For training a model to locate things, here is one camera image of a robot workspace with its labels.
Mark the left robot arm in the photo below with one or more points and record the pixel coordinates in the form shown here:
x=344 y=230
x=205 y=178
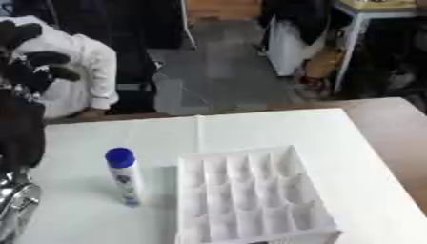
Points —
x=19 y=136

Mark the tan bag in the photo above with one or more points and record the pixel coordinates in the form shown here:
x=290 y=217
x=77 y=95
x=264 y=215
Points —
x=325 y=62

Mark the pale drawer with compartments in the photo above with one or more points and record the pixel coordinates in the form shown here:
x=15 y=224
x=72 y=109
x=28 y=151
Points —
x=250 y=197

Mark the white-framed side table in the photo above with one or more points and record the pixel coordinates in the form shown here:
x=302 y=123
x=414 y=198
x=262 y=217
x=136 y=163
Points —
x=356 y=19

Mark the person's hand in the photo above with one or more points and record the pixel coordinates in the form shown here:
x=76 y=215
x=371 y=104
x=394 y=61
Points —
x=93 y=112

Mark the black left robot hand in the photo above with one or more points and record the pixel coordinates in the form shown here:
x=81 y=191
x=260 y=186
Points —
x=28 y=76

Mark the person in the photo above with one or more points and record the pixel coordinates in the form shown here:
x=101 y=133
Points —
x=83 y=63

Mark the black chair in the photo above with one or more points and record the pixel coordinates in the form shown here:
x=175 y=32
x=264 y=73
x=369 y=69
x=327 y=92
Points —
x=133 y=63

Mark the white bottle with blue cap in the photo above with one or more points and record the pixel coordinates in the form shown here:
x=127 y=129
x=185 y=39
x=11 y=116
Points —
x=125 y=178

